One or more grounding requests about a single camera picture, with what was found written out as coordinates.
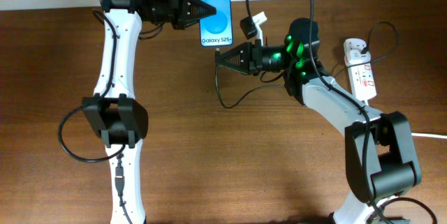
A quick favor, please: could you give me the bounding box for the blue screen Galaxy smartphone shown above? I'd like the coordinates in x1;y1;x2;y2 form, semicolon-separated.
196;0;234;48

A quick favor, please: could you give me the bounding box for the white power strip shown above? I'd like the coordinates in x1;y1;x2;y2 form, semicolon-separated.
343;38;376;105

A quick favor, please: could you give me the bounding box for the black USB charging cable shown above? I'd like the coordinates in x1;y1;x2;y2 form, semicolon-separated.
214;21;400;110

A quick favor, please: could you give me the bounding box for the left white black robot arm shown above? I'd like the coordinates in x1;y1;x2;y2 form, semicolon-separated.
82;0;217;223

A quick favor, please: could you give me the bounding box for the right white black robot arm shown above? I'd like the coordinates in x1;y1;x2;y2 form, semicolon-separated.
215;18;422;223

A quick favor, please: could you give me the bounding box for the white USB charger plug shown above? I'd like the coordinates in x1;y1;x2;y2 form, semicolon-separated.
344;50;371;66

